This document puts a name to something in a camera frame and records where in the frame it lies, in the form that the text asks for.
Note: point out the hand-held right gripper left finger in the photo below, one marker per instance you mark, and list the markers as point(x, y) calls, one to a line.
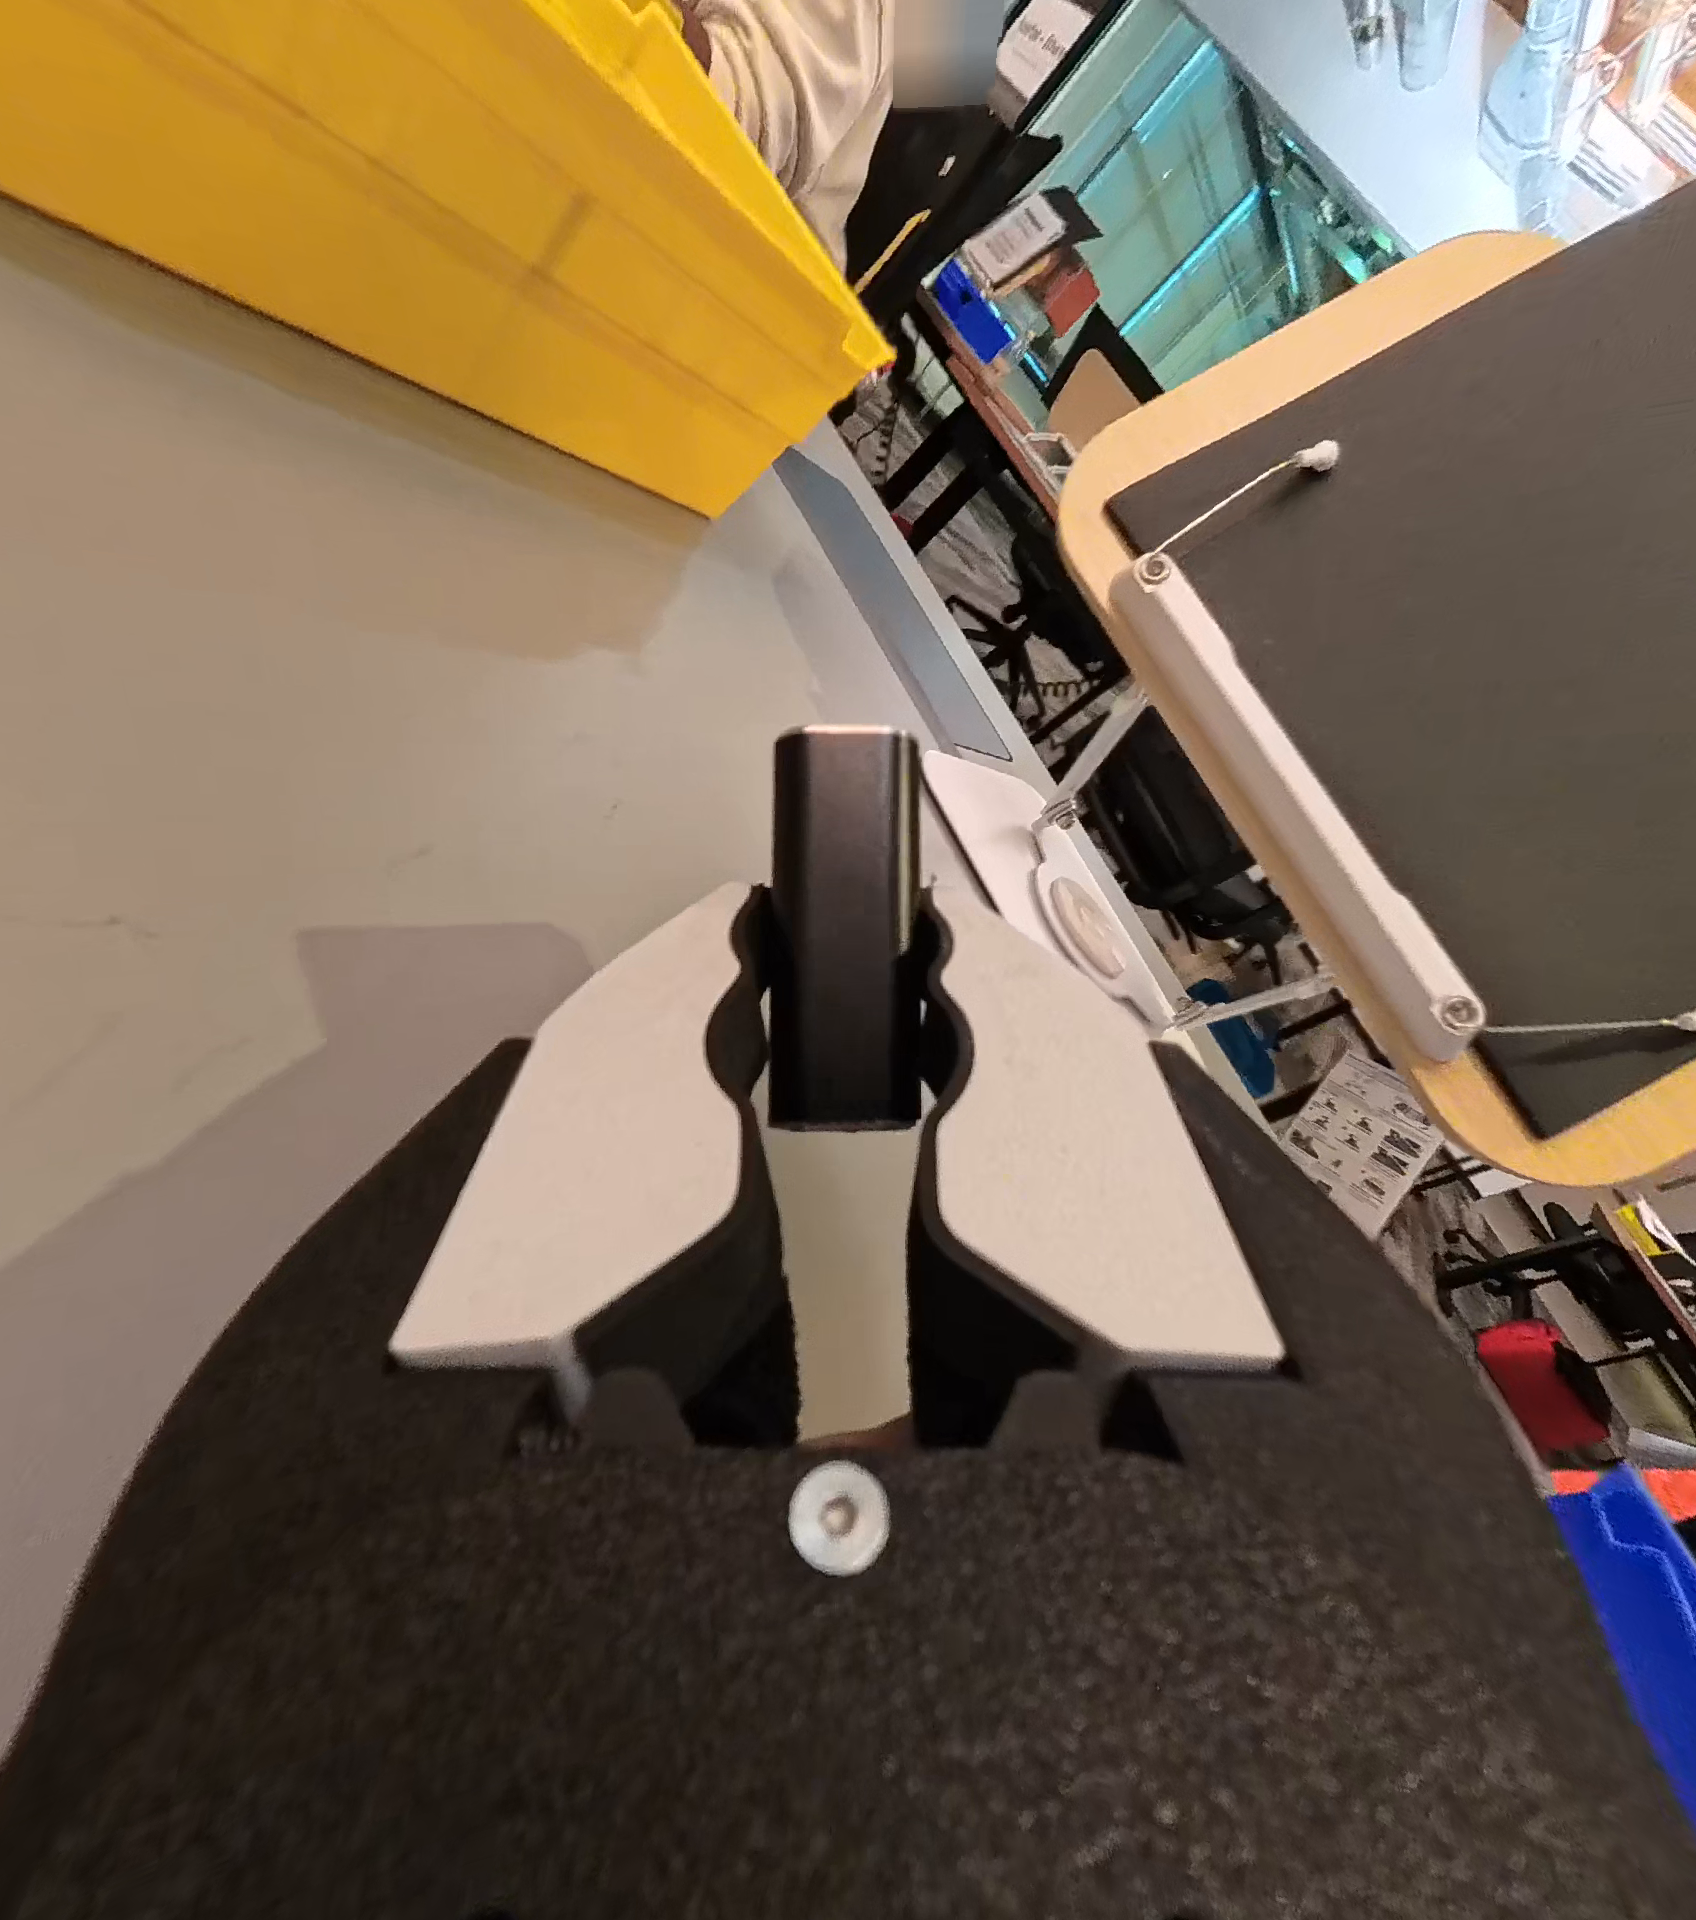
point(592, 1170)

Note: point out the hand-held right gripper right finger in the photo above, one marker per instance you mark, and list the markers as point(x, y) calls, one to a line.
point(1089, 1170)

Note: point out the black ethernet splitter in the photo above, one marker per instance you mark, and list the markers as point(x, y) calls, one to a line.
point(845, 930)

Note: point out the blue plastic bin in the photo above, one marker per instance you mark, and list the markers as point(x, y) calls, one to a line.
point(1689, 1680)

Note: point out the blue bag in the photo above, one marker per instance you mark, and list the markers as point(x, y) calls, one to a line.
point(1238, 1035)

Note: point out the white tablet stand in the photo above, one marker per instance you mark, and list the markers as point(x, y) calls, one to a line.
point(1073, 900)

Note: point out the printed paper sign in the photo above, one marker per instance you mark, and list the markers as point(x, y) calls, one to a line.
point(1366, 1141)

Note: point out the red storage box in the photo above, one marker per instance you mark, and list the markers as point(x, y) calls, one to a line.
point(1539, 1380)

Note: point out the black wood-framed board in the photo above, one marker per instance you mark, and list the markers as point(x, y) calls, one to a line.
point(1539, 601)

